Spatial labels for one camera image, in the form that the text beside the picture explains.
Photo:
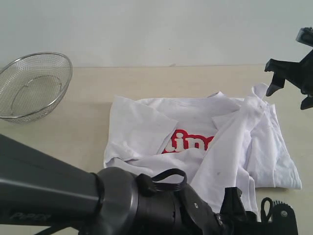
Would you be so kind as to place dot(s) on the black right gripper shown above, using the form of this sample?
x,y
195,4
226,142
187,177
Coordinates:
x,y
302,77

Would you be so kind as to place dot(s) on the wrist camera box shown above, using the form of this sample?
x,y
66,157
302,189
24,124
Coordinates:
x,y
278,218
305,36

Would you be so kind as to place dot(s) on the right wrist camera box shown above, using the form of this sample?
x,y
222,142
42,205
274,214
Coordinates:
x,y
305,36

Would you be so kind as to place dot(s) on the white t-shirt red lettering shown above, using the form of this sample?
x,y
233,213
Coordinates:
x,y
217,141

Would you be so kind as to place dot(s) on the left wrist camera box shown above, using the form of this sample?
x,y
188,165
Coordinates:
x,y
278,218

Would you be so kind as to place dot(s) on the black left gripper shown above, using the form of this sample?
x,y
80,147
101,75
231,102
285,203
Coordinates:
x,y
232,219

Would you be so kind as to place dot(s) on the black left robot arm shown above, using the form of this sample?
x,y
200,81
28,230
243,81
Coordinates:
x,y
39,190

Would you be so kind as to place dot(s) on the metal mesh strainer bowl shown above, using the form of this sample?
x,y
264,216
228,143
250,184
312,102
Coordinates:
x,y
33,85

